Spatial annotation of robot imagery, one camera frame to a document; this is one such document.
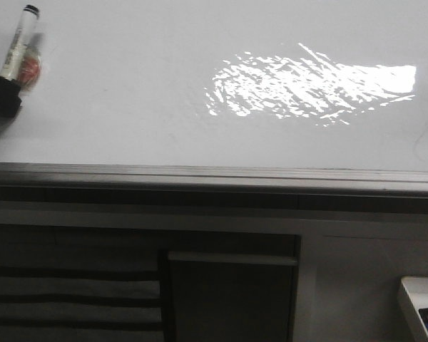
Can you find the white plastic marker tray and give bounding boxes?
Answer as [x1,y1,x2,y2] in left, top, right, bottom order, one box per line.
[397,276,428,342]

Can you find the dark cabinet with slats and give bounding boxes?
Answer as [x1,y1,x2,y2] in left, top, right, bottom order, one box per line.
[0,201,306,341]

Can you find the white black whiteboard marker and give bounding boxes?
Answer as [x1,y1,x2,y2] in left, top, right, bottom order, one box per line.
[0,4,41,89]

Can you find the white whiteboard with aluminium frame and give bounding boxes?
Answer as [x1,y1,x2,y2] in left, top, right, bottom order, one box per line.
[0,1,428,197]

